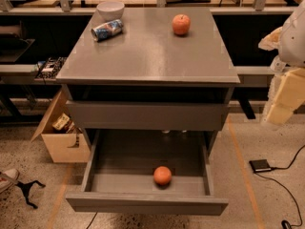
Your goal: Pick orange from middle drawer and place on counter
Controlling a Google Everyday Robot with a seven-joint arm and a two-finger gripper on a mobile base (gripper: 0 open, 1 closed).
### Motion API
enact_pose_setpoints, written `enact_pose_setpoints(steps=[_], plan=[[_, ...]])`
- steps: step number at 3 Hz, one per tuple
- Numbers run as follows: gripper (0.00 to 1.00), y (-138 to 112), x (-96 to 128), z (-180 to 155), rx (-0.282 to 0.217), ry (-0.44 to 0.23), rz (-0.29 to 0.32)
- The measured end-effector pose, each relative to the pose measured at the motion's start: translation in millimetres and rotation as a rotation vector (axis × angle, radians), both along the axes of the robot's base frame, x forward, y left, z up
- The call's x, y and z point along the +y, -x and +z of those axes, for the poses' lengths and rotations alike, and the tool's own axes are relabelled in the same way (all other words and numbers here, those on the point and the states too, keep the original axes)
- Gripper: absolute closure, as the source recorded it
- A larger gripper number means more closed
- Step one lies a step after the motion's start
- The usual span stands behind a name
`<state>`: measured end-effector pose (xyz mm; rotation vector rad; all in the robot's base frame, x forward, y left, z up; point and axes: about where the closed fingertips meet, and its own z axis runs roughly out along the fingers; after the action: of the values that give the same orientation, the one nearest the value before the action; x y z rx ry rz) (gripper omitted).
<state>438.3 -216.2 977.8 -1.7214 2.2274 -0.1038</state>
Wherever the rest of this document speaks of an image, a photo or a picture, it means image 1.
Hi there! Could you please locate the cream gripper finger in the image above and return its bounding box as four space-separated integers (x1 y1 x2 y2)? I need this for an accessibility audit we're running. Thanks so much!
258 27 282 51
266 68 305 125

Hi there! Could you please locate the orange fruit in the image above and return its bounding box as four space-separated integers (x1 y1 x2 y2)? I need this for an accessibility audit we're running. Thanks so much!
153 166 172 185

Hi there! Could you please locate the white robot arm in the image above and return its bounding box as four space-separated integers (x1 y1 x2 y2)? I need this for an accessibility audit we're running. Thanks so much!
258 1 305 130

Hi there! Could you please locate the grey drawer cabinet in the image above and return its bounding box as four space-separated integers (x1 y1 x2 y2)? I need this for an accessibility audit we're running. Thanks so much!
56 7 239 148

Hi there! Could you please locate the open grey middle drawer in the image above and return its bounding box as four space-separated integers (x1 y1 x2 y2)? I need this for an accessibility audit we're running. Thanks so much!
66 130 228 216

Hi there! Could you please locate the closed grey top drawer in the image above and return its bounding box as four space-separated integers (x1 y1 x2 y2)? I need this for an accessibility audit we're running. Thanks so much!
66 101 229 131

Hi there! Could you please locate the black foot pedal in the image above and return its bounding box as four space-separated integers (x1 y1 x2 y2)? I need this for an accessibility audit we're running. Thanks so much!
249 159 272 173

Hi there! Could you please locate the red apple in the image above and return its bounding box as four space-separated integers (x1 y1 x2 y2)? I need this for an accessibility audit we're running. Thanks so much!
172 14 191 35

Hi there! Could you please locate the white bowl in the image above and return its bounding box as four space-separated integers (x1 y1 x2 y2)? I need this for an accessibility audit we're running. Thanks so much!
96 1 125 21

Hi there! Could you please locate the blue crushed soda can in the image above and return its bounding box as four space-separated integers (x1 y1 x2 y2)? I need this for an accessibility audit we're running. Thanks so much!
91 19 124 42

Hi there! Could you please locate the snack package in box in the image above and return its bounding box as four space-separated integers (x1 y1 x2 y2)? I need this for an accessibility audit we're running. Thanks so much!
52 113 74 134

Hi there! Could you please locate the patterned black white box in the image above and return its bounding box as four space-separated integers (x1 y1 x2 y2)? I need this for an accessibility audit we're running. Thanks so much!
36 57 66 79

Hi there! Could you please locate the wooden plywood box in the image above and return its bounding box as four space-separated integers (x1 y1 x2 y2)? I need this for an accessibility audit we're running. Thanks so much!
30 90 91 163

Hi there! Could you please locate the white sneaker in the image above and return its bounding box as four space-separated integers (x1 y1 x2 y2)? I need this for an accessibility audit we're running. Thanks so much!
0 168 19 194

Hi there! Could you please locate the black floor cable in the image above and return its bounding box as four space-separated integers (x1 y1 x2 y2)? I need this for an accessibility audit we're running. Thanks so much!
254 144 305 229

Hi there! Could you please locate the black floor bracket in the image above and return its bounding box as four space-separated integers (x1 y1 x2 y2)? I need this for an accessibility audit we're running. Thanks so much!
16 180 45 209

